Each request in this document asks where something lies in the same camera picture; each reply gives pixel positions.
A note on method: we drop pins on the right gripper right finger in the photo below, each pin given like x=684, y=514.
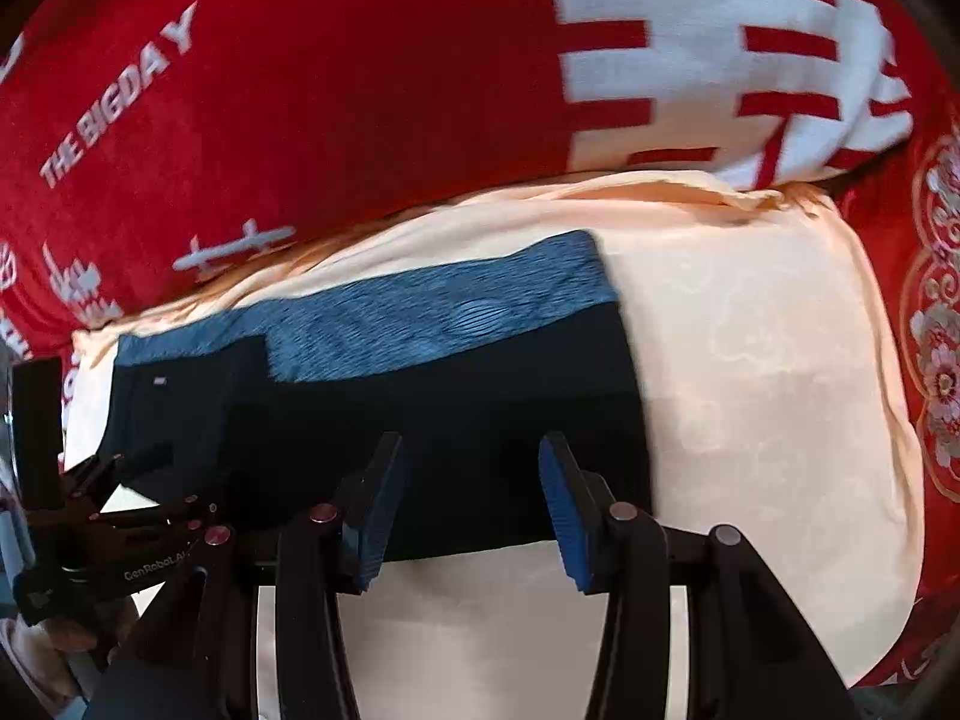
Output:
x=751, y=654

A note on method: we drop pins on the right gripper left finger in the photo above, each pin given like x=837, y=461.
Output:
x=194, y=653

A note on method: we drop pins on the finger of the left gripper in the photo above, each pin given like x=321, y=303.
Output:
x=36, y=427
x=100, y=475

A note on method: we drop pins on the black pants blue trim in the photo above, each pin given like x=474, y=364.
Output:
x=471, y=364

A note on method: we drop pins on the peach cushion cover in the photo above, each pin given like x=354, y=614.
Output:
x=774, y=401

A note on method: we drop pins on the red blanket white characters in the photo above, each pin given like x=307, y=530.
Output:
x=147, y=144

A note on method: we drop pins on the red embroidered floral cushion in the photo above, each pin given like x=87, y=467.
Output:
x=904, y=207

